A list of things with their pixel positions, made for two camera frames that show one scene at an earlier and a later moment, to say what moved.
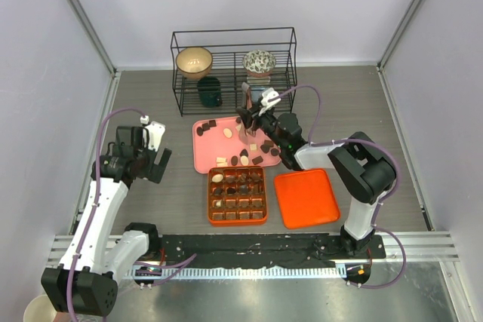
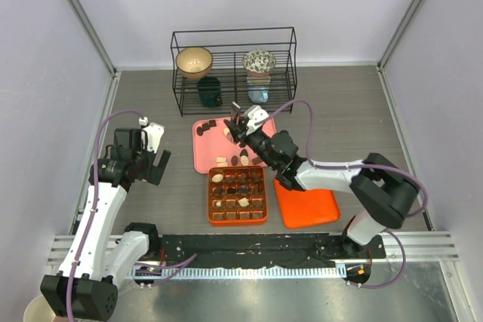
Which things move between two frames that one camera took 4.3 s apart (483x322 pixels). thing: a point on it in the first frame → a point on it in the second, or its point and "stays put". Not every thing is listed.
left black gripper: x=156 y=170 stays put
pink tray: x=216 y=143 stays put
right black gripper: x=247 y=117 → x=238 y=134
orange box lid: x=306 y=197 stays put
